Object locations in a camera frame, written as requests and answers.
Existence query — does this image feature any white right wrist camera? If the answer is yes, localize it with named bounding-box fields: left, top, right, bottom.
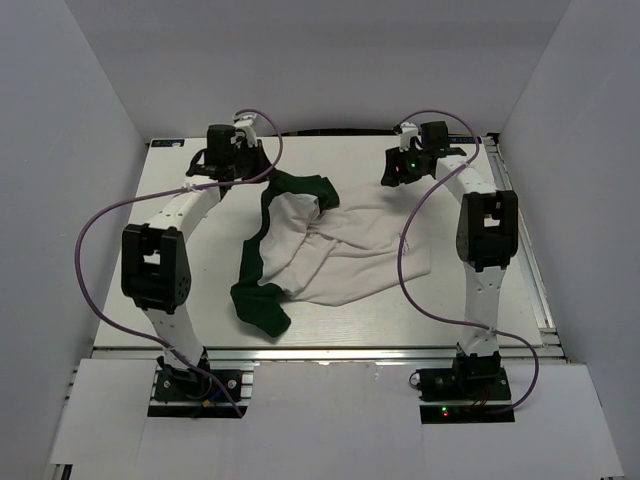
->
left=393, top=121, right=419, bottom=152

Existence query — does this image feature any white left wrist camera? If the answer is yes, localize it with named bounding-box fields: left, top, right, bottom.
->
left=233, top=113, right=258, bottom=148

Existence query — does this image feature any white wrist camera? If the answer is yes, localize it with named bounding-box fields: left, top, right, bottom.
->
left=393, top=121, right=419, bottom=152
left=233, top=113, right=258, bottom=148

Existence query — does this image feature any white green-sleeved t-shirt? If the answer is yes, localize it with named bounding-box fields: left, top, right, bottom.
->
left=230, top=171, right=431, bottom=338

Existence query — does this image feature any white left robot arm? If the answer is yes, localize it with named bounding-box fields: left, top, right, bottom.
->
left=121, top=114, right=271, bottom=399

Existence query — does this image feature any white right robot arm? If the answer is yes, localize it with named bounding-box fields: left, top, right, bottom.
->
left=381, top=121, right=518, bottom=399

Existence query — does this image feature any blue table corner label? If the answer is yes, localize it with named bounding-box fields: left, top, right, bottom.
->
left=150, top=139, right=185, bottom=148

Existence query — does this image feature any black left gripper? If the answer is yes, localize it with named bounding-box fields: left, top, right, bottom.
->
left=226, top=139, right=277, bottom=184

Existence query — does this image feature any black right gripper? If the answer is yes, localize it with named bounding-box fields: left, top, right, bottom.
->
left=381, top=143, right=425, bottom=188

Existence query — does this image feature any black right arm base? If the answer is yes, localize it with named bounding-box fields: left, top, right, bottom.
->
left=408, top=368, right=515, bottom=425

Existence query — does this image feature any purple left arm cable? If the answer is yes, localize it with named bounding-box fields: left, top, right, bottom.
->
left=73, top=108, right=284, bottom=419

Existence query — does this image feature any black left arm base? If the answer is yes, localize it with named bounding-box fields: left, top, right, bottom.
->
left=147, top=356, right=249, bottom=420

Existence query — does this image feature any blue right corner label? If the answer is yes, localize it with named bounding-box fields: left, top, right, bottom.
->
left=449, top=136, right=482, bottom=144

